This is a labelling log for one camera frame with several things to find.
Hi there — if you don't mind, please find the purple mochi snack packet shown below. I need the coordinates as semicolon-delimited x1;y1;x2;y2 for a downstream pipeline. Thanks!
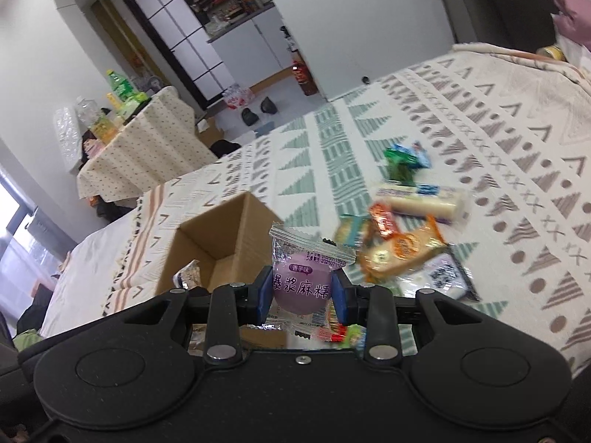
270;223;356;316

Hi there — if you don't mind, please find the black slipper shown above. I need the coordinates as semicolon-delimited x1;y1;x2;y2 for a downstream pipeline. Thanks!
259;97;279;115
240;108;259;127

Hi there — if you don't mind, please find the long white roll snack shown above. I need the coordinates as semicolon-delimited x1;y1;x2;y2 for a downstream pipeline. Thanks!
375;182;470;223

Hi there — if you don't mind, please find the green snack packet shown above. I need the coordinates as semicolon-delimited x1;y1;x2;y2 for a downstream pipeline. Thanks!
385;148;418;186

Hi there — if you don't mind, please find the patterned bed blanket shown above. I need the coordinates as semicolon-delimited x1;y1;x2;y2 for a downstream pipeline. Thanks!
101;44;590;372

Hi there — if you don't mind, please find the orange bread snack packet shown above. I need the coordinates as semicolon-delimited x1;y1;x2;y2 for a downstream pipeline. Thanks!
360;215;447;280

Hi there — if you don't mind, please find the clear plastic bottle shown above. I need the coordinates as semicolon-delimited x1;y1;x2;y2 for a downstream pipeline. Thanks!
75;96;101;129

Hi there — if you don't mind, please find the black slipper right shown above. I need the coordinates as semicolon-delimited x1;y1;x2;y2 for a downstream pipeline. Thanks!
259;97;279;115

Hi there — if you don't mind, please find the black slipper left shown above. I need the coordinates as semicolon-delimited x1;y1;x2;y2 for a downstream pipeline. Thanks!
240;108;259;127

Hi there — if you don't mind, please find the pink pillow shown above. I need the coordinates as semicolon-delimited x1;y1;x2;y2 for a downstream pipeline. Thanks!
553;0;591;49

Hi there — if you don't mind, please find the blue snack packet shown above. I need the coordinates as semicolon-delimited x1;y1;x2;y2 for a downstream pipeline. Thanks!
391;141;432;169

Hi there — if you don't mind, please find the red oil bottle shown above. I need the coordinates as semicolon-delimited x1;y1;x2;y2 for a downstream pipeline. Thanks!
291;61;311;93

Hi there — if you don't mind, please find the small red orange packet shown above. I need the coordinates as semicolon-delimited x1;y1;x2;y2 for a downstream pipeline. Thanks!
369;202;401;240

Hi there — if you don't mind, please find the dotted cloth covered table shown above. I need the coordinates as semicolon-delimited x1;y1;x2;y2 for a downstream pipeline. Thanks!
76;86;217;202

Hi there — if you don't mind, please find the red green small packet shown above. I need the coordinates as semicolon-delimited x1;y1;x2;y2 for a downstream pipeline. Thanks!
317;324;366;350

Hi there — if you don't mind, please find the green soda bottle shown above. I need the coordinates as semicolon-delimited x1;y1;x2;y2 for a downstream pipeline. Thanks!
106;69;136;103

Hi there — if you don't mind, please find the teal cracker packet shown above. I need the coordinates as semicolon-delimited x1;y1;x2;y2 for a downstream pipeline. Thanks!
334;214;370;249

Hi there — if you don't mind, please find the pink water bottle pack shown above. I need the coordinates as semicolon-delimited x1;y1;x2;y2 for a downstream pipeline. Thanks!
222;83;254;110

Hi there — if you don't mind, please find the white kitchen cabinet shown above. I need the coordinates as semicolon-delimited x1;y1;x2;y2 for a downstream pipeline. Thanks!
209;6;293;87

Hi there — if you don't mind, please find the brown cardboard box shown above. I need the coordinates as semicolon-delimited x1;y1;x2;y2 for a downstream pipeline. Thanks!
156;192;281;294

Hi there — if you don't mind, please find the silver snack packet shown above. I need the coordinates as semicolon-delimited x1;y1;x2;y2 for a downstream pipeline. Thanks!
172;260;201;290

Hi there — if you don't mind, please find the white black labelled packet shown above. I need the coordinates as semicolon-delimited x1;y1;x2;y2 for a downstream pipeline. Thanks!
396;251;480;302

